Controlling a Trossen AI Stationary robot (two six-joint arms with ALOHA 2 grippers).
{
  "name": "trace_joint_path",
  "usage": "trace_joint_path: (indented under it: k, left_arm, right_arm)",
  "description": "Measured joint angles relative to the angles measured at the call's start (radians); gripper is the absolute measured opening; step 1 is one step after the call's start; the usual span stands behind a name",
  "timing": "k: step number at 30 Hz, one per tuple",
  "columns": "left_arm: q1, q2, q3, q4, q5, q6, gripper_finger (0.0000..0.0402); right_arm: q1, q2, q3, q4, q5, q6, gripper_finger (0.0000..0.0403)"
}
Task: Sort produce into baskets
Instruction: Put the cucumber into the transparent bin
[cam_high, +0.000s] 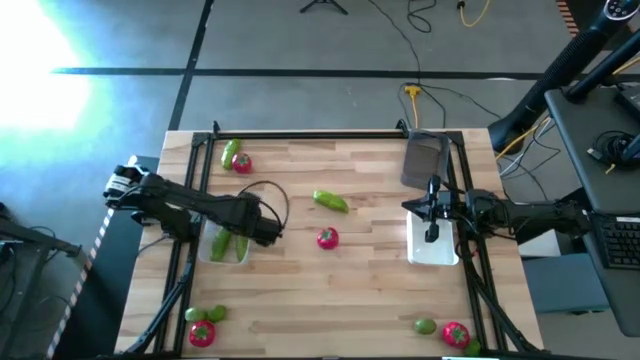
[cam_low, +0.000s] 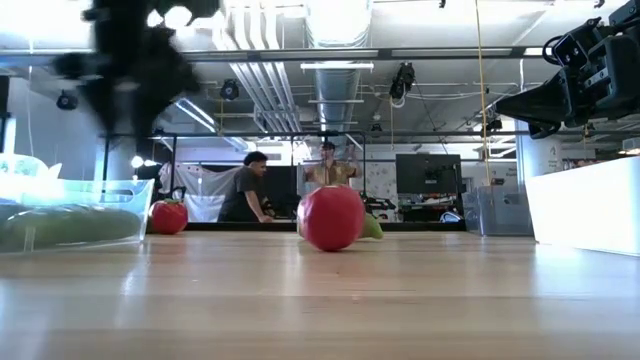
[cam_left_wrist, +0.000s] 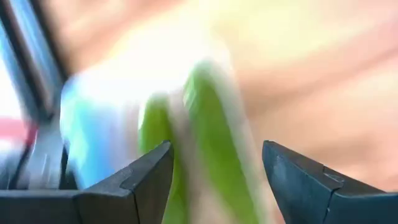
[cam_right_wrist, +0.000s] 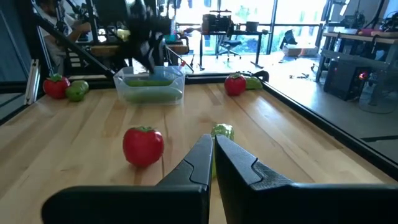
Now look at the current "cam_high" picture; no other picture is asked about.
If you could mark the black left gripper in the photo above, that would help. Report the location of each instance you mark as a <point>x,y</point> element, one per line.
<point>262,230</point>

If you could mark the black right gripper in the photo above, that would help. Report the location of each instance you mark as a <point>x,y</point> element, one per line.
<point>452,206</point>

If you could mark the green cucumber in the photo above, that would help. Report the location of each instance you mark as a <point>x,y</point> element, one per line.
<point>330,201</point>
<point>220,244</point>
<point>242,248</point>
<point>230,153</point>

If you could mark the green lime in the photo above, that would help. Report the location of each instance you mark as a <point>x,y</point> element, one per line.
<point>195,314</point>
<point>472,347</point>
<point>217,313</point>
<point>425,326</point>

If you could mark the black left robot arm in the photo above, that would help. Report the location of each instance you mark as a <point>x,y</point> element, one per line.
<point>200,205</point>

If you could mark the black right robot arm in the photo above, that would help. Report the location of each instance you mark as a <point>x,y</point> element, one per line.
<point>525,217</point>

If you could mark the white plastic bin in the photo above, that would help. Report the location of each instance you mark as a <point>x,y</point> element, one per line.
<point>440,252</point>

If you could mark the grey translucent bin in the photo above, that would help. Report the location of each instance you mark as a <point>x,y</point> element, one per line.
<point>425,157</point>

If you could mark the clear plastic bin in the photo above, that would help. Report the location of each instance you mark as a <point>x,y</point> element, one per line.
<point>205,257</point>

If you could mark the red tomato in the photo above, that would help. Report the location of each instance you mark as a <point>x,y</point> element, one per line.
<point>202,334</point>
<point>455,334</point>
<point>327,238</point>
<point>242,163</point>

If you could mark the black platform with striped edge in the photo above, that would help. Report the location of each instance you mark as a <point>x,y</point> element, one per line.
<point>115,280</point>

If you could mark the grey blue cabinet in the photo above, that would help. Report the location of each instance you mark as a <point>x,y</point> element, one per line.
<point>565,282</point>

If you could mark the dark grey desk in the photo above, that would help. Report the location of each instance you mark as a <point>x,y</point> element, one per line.
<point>595,165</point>

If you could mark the black ribbed pole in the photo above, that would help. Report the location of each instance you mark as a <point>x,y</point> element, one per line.
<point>550,75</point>

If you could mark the black keyboard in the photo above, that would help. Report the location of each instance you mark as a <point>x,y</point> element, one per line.
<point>620,242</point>

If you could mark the black smooth pole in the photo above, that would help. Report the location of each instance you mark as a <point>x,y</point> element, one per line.
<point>600,70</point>

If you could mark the black tripod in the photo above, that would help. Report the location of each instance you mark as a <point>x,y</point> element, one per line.
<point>324,5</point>

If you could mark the black side stand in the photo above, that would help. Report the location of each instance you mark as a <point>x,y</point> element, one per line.
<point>30,239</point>

